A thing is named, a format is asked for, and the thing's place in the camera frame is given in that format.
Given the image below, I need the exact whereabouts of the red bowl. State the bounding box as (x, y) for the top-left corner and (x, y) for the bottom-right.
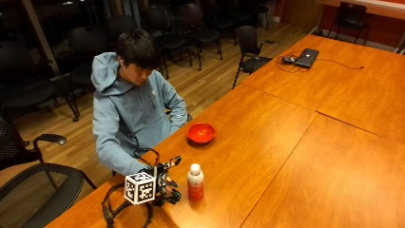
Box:
(187, 122), (217, 145)

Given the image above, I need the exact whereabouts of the white marker cube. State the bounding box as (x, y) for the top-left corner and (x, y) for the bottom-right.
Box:
(123, 171), (159, 206)

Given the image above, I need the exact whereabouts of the person in blue hoodie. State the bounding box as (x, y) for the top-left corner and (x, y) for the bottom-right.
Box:
(89, 28), (191, 177)

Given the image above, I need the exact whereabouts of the white counter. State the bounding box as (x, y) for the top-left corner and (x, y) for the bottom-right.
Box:
(316, 0), (405, 21)

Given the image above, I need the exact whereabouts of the black perforated-back armchair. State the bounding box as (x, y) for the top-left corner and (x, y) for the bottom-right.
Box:
(0, 116), (68, 172)

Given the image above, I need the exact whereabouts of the black glove cable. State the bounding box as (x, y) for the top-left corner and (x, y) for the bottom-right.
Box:
(100, 182), (156, 228)

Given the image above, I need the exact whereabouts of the black mesh chair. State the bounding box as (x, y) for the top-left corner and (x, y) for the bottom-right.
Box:
(0, 162), (99, 228)

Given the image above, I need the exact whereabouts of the thin black laptop cable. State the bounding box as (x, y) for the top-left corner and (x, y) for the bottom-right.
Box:
(275, 51), (367, 74)

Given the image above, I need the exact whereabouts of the black armless chair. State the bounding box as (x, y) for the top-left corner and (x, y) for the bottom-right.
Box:
(328, 1), (372, 45)

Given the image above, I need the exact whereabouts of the orange bottle with white cap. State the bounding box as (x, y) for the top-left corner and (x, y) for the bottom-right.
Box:
(187, 162), (205, 202)

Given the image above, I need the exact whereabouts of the black armchair with padded seat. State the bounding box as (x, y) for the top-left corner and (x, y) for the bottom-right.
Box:
(231, 25), (281, 90)

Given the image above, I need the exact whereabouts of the black laptop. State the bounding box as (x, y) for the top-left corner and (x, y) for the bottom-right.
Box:
(292, 47), (320, 69)

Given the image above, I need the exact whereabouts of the row of black chairs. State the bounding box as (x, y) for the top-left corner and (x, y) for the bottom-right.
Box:
(0, 0), (271, 123)

